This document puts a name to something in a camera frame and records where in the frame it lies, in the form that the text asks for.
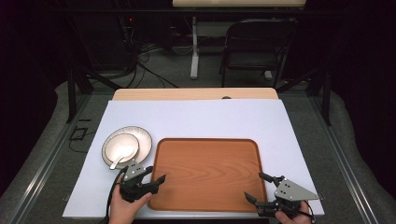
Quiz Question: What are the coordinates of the right hand-held gripper black cable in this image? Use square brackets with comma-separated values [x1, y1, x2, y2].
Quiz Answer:
[298, 200, 318, 224]

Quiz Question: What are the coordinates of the left hand-held gripper black cable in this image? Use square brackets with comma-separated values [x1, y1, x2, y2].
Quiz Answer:
[98, 165, 129, 224]

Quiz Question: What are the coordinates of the white paper mat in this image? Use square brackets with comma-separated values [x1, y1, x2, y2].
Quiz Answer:
[62, 99, 325, 218]

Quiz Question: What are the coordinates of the bundle of floor cables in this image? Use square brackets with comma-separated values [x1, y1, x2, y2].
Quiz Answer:
[122, 41, 180, 90]

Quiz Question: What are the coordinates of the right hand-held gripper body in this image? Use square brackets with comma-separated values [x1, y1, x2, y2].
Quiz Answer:
[256, 177, 320, 218]

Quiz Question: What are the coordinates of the white desk leg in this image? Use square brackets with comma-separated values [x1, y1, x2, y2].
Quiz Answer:
[190, 16, 200, 80]

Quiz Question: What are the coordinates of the white plate with dark rim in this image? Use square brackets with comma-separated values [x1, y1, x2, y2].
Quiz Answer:
[101, 125, 153, 171]

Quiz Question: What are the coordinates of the light desk top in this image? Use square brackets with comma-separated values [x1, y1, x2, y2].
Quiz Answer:
[172, 0, 307, 8]

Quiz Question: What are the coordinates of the hand-held gripper black cable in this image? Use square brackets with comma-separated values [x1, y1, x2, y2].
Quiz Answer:
[298, 200, 318, 224]
[98, 165, 129, 224]

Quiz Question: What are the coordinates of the black folding chair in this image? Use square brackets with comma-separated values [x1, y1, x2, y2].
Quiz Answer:
[219, 19, 297, 89]

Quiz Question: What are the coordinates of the white spoon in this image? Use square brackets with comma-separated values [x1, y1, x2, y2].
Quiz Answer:
[109, 147, 135, 171]

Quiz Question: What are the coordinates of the aluminium floor rail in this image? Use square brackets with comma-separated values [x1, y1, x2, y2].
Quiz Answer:
[10, 92, 92, 224]
[309, 92, 379, 224]

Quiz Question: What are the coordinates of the white bowl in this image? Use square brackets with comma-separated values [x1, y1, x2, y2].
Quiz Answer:
[104, 133, 140, 165]

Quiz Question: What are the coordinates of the black metal stand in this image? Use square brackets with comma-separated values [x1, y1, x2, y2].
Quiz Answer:
[65, 66, 122, 124]
[275, 66, 332, 127]

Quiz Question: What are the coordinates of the person's right hand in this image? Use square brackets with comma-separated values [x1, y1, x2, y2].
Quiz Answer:
[275, 201, 313, 224]

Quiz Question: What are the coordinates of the brown wooden tray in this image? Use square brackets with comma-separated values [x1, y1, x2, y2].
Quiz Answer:
[148, 137, 269, 214]

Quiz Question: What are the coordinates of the person's left hand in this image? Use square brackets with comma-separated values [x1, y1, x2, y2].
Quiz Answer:
[108, 183, 153, 224]

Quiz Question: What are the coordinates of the power strip with red light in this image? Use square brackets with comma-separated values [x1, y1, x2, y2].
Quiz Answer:
[124, 15, 135, 43]

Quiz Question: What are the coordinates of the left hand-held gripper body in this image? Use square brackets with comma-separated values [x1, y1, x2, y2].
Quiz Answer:
[120, 160, 153, 203]

